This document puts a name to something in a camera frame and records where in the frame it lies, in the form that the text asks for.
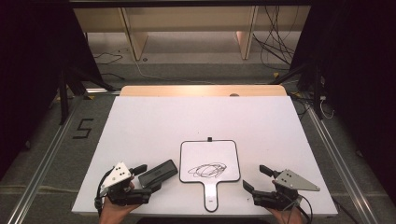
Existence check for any short aluminium rail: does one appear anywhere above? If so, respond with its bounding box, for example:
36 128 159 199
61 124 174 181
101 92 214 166
85 88 121 95

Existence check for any black floor cable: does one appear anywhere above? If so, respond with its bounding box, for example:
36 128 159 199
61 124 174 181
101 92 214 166
92 51 124 66

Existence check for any right hand-held gripper cable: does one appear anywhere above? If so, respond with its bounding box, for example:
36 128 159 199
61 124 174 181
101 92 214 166
289 194 314 224

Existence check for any white table cover board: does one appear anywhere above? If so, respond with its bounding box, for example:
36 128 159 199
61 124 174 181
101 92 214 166
71 95 339 217

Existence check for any dark curtain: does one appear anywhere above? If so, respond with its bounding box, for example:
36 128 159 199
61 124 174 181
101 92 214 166
0 0 105 181
289 0 396 197

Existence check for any small whiteboard with handle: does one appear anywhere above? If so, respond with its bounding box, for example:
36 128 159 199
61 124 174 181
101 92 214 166
178 139 242 213

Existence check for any person's right hand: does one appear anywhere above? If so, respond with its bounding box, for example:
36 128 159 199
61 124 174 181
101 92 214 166
267 204 304 224

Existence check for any thin white looped cable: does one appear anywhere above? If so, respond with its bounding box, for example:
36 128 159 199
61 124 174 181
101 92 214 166
319 95 335 120

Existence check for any bundle of black cables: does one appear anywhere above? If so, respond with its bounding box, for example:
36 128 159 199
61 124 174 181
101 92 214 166
251 6 301 71

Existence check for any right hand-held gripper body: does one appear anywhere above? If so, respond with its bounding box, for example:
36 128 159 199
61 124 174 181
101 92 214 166
252 168 321 211

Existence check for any person's left hand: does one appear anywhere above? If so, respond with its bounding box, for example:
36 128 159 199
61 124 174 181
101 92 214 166
98 195 141 224

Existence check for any long aluminium floor rail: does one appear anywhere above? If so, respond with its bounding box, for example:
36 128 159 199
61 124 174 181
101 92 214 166
306 105 379 224
6 102 79 224

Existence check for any left hand-held gripper cable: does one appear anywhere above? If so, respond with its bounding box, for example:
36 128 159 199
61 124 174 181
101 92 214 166
94 167 115 217

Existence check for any light wooden desk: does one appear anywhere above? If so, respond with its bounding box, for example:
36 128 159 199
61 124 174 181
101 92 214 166
73 6 312 62

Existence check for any black whiteboard eraser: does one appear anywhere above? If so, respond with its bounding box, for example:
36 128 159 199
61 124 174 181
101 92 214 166
137 159 179 189

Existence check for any black tripod stand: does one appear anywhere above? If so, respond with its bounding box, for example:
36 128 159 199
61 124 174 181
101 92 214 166
270 61 325 120
56 65 117 126

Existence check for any hand-held gripper cable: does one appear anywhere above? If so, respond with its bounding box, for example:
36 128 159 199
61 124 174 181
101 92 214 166
289 194 314 224
94 167 115 217

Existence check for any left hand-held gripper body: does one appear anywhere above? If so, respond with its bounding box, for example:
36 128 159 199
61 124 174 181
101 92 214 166
99 161 153 206

